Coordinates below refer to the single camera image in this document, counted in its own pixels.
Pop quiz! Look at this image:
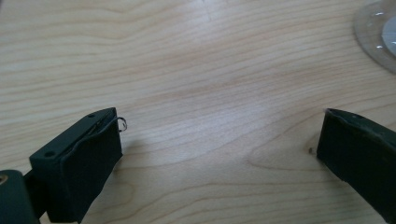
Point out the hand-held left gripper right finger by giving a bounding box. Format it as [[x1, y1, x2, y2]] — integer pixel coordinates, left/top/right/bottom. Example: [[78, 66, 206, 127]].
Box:
[[316, 107, 396, 224]]

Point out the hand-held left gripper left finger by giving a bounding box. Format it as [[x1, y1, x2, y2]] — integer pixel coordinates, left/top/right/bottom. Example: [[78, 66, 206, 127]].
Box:
[[29, 106, 128, 224]]

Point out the clear glass dish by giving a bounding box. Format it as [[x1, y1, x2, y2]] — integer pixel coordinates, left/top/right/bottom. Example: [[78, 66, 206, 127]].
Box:
[[352, 0, 396, 75]]

